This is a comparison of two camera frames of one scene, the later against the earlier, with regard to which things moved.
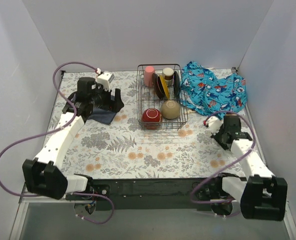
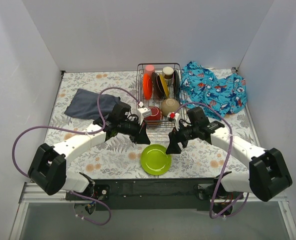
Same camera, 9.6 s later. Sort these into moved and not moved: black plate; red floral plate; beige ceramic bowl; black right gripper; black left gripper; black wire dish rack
Moved: black left gripper; black right gripper
Not moved: beige ceramic bowl; black plate; black wire dish rack; red floral plate
